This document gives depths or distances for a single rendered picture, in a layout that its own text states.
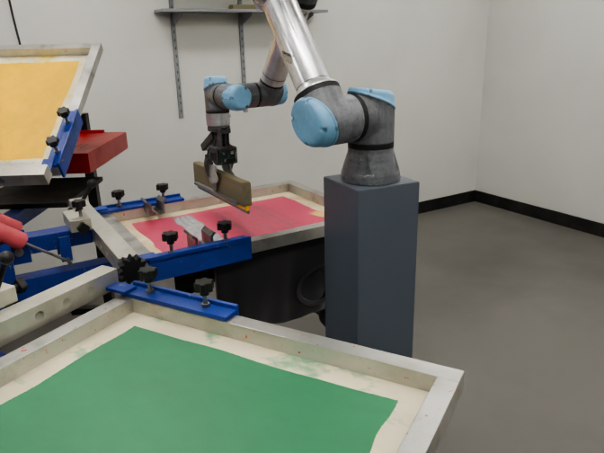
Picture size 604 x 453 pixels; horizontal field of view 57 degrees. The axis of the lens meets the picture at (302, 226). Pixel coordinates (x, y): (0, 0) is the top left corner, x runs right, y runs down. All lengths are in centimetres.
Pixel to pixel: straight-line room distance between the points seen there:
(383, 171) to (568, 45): 382
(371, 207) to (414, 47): 369
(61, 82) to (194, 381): 177
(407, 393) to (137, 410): 46
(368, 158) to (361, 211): 13
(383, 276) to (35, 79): 177
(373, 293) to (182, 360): 55
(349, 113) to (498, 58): 425
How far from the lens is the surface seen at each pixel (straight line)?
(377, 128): 138
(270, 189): 227
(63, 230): 175
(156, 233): 190
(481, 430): 256
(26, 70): 274
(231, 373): 109
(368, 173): 139
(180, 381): 109
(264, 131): 420
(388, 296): 149
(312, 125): 129
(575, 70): 505
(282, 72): 171
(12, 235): 167
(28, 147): 233
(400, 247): 146
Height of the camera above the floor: 154
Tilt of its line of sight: 18 degrees down
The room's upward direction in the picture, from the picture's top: 2 degrees counter-clockwise
